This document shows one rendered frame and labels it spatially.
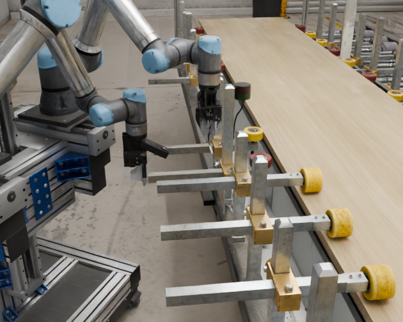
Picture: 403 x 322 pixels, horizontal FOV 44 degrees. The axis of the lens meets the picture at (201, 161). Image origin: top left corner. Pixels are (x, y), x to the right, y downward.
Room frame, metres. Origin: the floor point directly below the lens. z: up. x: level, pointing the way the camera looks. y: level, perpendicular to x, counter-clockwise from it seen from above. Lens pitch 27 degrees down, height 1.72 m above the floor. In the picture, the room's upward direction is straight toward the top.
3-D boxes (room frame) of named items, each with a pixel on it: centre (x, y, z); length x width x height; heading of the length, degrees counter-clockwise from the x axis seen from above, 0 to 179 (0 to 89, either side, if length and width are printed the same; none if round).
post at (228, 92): (1.68, -0.10, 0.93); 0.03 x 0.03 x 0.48; 7
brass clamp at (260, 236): (1.16, -0.16, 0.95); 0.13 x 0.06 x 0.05; 7
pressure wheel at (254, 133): (1.90, -0.21, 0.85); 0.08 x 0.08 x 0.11
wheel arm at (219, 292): (0.89, -0.17, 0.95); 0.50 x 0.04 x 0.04; 97
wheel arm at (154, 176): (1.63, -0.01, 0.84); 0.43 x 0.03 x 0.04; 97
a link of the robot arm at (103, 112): (1.55, 0.31, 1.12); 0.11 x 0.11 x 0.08; 40
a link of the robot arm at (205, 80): (1.59, -0.03, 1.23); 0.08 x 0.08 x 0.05
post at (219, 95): (1.93, -0.07, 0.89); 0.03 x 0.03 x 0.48; 7
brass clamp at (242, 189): (1.41, -0.13, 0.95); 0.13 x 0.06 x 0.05; 7
